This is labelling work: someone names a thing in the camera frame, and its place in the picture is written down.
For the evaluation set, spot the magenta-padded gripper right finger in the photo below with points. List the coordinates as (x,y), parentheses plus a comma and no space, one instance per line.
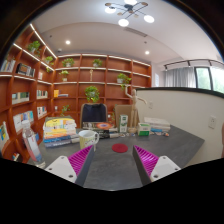
(163,166)

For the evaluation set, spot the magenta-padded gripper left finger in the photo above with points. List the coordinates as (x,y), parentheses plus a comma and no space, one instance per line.
(61,166)

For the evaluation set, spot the colourful stack of books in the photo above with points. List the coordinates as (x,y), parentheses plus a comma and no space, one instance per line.
(58,131)

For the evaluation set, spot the yellow striped white mug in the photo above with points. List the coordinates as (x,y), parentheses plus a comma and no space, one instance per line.
(86,139)

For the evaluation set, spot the small green white box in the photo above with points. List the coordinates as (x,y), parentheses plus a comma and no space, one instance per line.
(143,129)

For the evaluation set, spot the white stack of books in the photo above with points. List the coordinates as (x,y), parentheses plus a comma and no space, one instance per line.
(158,123)

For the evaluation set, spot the flat round red coaster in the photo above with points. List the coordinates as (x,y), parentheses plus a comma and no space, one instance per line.
(120,148)

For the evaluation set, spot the dark books with nebula cover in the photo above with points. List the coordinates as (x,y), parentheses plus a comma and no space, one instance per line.
(101,126)

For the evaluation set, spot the tall green white carton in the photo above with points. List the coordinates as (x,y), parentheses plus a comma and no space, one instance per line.
(123,124)

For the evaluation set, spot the dark blue office chair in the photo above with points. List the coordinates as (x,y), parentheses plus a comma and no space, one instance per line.
(94,113)

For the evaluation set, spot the wooden artist mannequin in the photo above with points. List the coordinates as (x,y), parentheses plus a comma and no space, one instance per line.
(134,106)

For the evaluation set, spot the orange wooden shelf unit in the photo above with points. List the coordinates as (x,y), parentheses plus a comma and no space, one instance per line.
(76,90)

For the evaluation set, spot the grey curtain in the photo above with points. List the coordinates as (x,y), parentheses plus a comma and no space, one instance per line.
(180,77)

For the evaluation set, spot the window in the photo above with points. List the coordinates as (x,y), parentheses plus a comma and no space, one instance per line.
(203,78)

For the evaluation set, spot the round recessed ceiling light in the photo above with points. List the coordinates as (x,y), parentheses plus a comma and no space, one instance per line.
(147,52)
(67,42)

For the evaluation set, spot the ceiling air vent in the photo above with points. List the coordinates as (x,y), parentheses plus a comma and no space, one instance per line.
(135,32)

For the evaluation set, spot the branched ceiling lamp round bulbs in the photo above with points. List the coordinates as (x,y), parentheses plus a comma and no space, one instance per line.
(123,22)

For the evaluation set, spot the white wall switch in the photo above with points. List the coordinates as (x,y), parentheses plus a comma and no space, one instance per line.
(150,104)

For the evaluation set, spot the white wall socket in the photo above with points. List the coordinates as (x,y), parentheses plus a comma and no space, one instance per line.
(212,122)

